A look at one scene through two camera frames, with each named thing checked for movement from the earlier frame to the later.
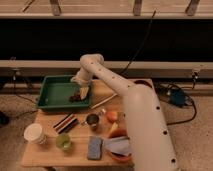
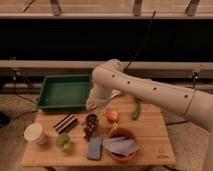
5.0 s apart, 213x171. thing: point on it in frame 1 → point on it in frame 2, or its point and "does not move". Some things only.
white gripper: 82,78 → 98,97
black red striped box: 66,123 does not move
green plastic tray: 56,91 does not move
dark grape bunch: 75,97 → 89,125
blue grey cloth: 121,144 does not move
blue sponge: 94,150 does not move
